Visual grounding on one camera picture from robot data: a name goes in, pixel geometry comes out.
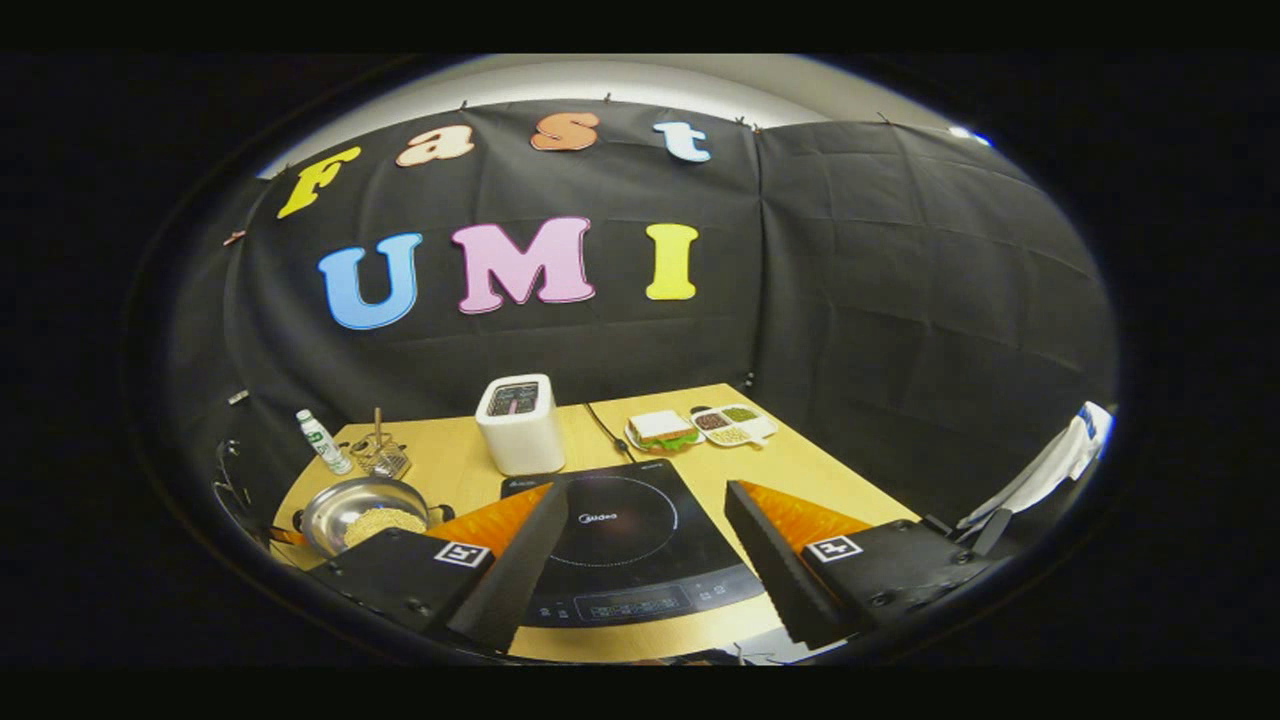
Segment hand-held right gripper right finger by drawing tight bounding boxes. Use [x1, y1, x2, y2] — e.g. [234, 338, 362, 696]
[724, 480, 1001, 649]

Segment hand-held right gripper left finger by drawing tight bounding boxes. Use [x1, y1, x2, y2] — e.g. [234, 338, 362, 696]
[305, 482, 569, 656]

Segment black induction cooktop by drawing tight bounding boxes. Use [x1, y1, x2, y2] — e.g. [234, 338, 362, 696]
[500, 458, 766, 629]

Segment sandwich with lettuce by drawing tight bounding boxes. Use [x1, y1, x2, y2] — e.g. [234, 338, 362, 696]
[630, 410, 699, 451]

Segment heap of yellow beans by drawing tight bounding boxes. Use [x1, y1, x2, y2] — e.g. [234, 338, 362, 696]
[343, 508, 428, 548]

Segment white plastic bottle green label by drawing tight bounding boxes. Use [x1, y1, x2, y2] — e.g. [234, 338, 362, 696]
[295, 409, 353, 476]

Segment black power cable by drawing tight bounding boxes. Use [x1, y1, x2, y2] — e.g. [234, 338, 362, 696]
[585, 402, 633, 461]

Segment black backdrop cloth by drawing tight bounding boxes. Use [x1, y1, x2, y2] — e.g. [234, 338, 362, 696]
[165, 98, 1118, 531]

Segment white cloth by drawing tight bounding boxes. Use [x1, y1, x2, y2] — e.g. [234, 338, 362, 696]
[960, 400, 1114, 531]

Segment white toaster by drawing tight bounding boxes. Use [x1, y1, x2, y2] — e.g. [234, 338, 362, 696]
[475, 374, 567, 477]

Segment metal wire utensil basket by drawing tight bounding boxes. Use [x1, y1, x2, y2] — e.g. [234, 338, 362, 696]
[350, 432, 412, 479]

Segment white divided dish with grains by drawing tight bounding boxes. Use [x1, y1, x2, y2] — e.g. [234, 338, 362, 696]
[690, 403, 778, 448]

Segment stainless steel pot black handles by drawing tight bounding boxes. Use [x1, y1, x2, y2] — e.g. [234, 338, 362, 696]
[268, 476, 456, 559]

